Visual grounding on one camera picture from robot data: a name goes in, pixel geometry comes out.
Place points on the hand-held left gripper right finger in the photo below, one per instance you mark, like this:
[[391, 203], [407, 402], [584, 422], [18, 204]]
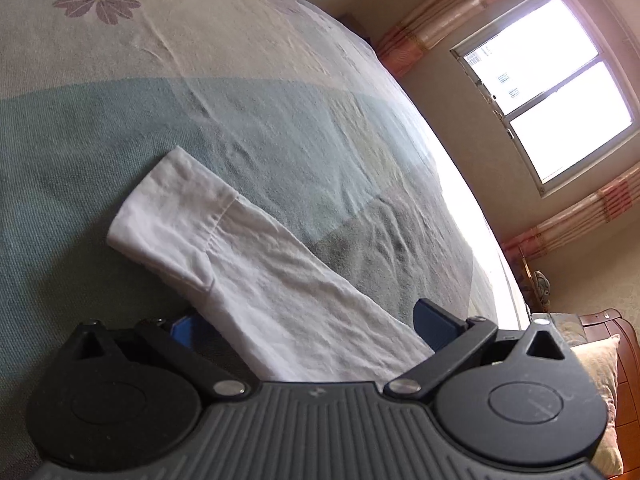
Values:
[[435, 327]]

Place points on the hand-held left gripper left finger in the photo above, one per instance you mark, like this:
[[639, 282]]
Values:
[[182, 332]]

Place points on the white printed long-sleeve shirt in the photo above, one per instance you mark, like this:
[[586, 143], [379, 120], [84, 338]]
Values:
[[260, 285]]

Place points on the wooden nightstand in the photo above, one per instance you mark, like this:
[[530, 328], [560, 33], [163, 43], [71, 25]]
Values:
[[526, 280]]

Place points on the grey-green figurine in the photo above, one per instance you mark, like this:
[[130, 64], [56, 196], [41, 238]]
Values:
[[542, 287]]

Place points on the beige pillow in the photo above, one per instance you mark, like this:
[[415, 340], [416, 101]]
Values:
[[600, 385]]

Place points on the wooden bed headboard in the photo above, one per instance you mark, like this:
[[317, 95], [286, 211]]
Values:
[[627, 355]]

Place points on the floral patchwork bed sheet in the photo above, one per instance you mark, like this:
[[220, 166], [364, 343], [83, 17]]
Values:
[[200, 85]]

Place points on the window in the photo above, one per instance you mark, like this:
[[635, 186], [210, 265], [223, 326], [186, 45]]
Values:
[[550, 85]]

